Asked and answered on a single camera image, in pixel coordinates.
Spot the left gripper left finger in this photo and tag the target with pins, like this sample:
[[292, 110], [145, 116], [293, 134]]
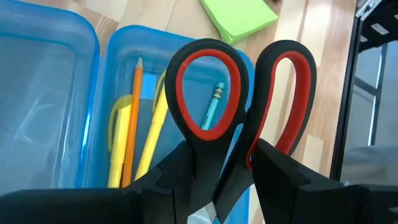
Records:
[[93, 208]]

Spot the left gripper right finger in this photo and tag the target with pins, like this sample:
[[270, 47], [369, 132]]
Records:
[[311, 205]]

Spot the yellow highlighter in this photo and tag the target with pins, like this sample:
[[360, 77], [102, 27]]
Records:
[[118, 146], [154, 130]]

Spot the orange pencil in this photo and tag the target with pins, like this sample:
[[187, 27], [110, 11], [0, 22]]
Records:
[[133, 124]]

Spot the red and black scissors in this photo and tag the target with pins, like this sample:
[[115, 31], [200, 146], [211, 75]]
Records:
[[211, 161]]

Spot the blue translucent plastic pencil box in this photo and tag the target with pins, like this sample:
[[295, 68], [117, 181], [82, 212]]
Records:
[[46, 109]]

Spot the blue eraser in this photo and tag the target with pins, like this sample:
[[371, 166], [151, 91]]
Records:
[[148, 87]]

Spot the teal pencil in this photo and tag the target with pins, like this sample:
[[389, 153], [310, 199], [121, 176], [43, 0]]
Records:
[[213, 105]]

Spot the green sticky note pad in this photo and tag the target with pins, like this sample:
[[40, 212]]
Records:
[[239, 17]]

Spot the black right frame struts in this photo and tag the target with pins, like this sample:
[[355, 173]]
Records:
[[342, 109]]

